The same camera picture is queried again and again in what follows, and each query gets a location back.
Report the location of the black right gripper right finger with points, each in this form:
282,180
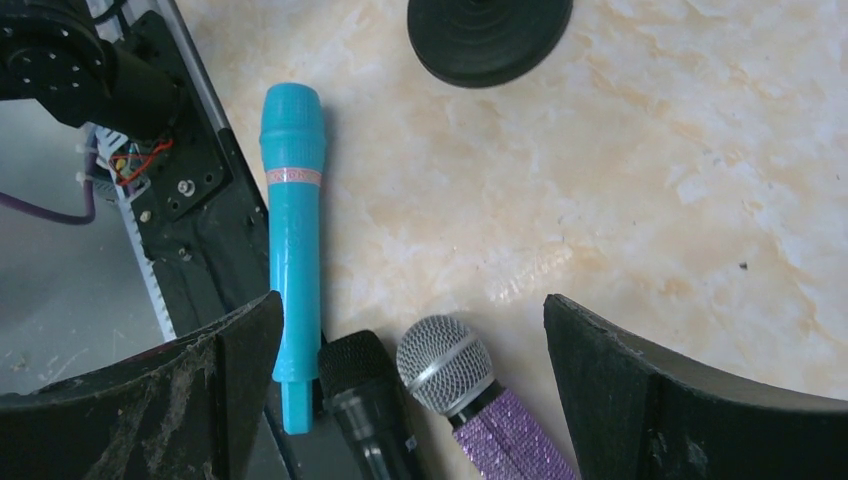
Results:
638,410

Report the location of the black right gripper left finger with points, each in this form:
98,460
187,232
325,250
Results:
187,409

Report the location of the black microphone orange end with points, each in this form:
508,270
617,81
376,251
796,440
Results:
364,395

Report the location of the purple glitter microphone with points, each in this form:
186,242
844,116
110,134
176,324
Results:
446,367

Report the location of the black round-base mic stand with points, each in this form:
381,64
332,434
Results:
482,44

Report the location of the teal toy microphone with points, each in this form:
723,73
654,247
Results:
293,150

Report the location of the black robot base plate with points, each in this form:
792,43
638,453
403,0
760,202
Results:
202,221

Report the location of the white cable duct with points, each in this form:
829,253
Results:
108,142

